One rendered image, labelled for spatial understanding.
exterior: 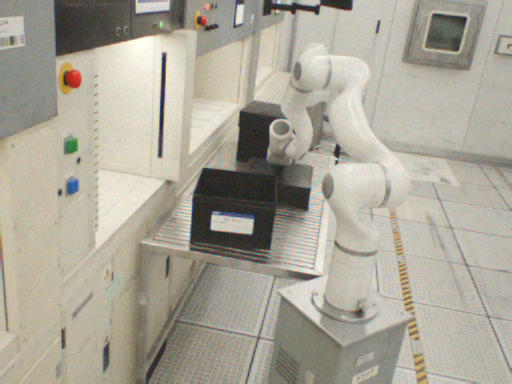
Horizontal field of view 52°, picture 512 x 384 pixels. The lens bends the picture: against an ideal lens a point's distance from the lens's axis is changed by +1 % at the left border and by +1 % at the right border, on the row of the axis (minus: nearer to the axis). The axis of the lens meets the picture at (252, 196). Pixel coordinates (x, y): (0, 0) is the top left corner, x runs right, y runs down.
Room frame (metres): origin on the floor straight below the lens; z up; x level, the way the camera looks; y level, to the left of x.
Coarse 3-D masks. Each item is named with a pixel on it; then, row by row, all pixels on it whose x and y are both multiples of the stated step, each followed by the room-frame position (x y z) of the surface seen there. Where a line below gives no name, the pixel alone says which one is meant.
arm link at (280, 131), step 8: (280, 120) 1.88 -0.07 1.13; (272, 128) 1.86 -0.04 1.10; (280, 128) 1.86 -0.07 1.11; (288, 128) 1.86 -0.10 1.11; (272, 136) 1.85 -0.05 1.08; (280, 136) 1.84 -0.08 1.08; (288, 136) 1.84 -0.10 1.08; (272, 144) 1.89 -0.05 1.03; (280, 144) 1.86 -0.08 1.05; (280, 152) 1.91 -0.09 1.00
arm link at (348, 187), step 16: (336, 176) 1.24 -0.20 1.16; (352, 176) 1.24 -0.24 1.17; (368, 176) 1.25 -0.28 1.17; (384, 176) 1.27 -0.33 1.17; (336, 192) 1.23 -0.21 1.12; (352, 192) 1.22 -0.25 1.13; (368, 192) 1.24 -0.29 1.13; (384, 192) 1.25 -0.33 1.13; (336, 208) 1.23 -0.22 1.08; (352, 208) 1.22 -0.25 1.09; (368, 208) 1.27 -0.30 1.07; (336, 224) 1.30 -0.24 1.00; (352, 224) 1.23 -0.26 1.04; (368, 224) 1.28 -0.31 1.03; (336, 240) 1.29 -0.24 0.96; (352, 240) 1.25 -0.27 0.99; (368, 240) 1.25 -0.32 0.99
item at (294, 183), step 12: (252, 168) 2.09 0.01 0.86; (264, 168) 2.11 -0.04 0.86; (288, 168) 2.14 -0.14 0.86; (300, 168) 2.16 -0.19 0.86; (312, 168) 2.19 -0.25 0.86; (276, 180) 1.98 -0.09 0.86; (288, 180) 1.99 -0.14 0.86; (300, 180) 2.01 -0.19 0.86; (288, 192) 1.94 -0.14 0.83; (300, 192) 1.94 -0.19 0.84; (288, 204) 1.94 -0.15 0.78; (300, 204) 1.94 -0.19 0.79
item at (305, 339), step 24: (288, 288) 1.34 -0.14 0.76; (312, 288) 1.36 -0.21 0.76; (288, 312) 1.29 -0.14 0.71; (312, 312) 1.23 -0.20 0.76; (384, 312) 1.28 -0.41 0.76; (288, 336) 1.28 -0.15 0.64; (312, 336) 1.20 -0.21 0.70; (336, 336) 1.14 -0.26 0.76; (360, 336) 1.15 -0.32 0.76; (384, 336) 1.22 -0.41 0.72; (288, 360) 1.26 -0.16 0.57; (312, 360) 1.19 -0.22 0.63; (336, 360) 1.13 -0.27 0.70; (360, 360) 1.17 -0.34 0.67; (384, 360) 1.24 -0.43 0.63
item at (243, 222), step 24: (216, 192) 1.83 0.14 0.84; (240, 192) 1.83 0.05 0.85; (264, 192) 1.83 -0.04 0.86; (192, 216) 1.56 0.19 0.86; (216, 216) 1.56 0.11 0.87; (240, 216) 1.56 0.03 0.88; (264, 216) 1.56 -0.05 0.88; (192, 240) 1.56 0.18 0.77; (216, 240) 1.56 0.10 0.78; (240, 240) 1.56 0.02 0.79; (264, 240) 1.56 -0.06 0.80
